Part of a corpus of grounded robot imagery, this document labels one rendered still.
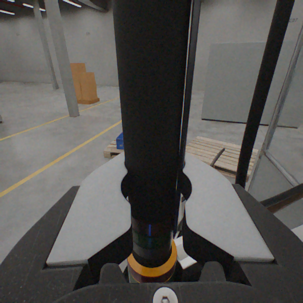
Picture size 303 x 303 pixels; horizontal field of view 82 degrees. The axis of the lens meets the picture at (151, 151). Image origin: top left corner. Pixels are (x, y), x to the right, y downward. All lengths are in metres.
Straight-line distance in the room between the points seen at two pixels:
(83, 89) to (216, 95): 5.39
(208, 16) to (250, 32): 2.39
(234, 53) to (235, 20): 6.88
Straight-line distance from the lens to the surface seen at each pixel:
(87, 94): 8.21
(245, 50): 5.53
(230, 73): 5.50
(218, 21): 12.30
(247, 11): 12.40
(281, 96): 1.53
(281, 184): 1.41
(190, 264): 0.20
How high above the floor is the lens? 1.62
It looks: 27 degrees down
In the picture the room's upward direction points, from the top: straight up
